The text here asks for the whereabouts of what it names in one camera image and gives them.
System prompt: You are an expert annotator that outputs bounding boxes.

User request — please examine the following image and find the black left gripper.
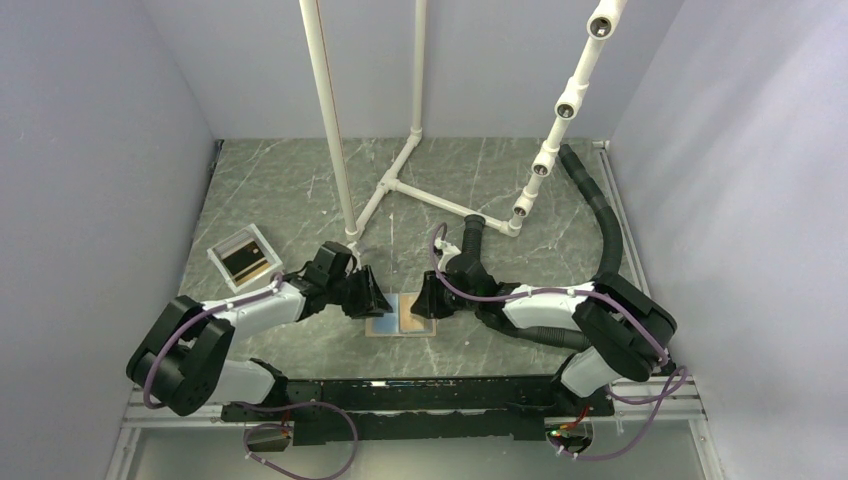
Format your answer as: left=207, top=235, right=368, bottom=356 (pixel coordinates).
left=327, top=265, right=393, bottom=319

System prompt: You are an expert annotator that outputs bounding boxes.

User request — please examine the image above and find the white PVC pipe frame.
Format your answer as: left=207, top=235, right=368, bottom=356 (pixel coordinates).
left=299, top=0, right=629, bottom=244

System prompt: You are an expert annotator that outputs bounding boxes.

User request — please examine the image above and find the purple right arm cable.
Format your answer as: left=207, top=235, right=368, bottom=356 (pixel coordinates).
left=430, top=222, right=690, bottom=463

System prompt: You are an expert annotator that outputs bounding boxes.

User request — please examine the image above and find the aluminium extrusion rail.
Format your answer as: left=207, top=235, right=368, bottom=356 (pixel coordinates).
left=106, top=374, right=725, bottom=479

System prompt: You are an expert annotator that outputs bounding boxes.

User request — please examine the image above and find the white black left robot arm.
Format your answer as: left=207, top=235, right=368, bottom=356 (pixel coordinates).
left=125, top=241, right=393, bottom=420

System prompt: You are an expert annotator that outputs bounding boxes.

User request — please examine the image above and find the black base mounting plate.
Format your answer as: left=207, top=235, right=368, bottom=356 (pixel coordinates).
left=221, top=374, right=614, bottom=446

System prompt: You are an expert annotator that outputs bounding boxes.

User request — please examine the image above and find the white card tray box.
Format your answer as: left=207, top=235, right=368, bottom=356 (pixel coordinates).
left=207, top=223, right=284, bottom=294

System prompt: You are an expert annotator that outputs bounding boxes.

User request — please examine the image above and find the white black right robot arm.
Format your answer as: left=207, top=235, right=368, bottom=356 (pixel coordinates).
left=410, top=254, right=678, bottom=415

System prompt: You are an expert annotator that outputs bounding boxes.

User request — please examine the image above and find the tan leather card holder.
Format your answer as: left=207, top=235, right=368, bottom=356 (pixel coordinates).
left=365, top=293, right=437, bottom=338

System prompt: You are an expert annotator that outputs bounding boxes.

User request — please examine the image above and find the side aluminium rail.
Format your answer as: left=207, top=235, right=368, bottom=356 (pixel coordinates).
left=592, top=140, right=651, bottom=297

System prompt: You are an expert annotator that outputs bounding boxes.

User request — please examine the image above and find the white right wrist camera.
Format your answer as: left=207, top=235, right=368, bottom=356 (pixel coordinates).
left=434, top=238, right=461, bottom=262

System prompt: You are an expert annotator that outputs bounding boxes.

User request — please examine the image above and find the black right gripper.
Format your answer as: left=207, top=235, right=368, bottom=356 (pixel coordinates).
left=411, top=269, right=479, bottom=319

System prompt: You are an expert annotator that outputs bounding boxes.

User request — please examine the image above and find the black corrugated hose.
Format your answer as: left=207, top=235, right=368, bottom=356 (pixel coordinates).
left=459, top=143, right=625, bottom=350

